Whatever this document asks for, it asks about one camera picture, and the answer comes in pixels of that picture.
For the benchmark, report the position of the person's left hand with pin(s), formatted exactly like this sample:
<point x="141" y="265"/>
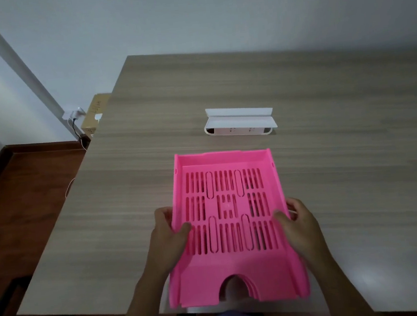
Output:
<point x="167" y="244"/>

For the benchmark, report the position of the person's right hand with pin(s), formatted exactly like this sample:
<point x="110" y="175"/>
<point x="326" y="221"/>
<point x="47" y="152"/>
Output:
<point x="304" y="235"/>

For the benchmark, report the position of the person's right forearm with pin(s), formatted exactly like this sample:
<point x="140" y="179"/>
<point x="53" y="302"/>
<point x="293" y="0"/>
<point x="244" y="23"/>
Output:
<point x="339" y="290"/>

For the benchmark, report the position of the person's left forearm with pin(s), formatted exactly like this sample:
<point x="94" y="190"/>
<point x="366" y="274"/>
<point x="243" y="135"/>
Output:
<point x="142" y="309"/>

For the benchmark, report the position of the white desktop socket box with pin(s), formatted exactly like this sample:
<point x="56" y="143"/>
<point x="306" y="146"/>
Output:
<point x="240" y="121"/>

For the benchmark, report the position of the brown cardboard box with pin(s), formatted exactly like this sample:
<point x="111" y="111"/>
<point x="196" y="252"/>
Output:
<point x="94" y="117"/>

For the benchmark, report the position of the white wall plug adapter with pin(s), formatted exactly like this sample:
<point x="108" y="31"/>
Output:
<point x="73" y="113"/>

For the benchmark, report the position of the white wall conduit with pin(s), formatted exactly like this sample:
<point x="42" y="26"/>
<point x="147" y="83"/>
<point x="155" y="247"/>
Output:
<point x="17" y="60"/>

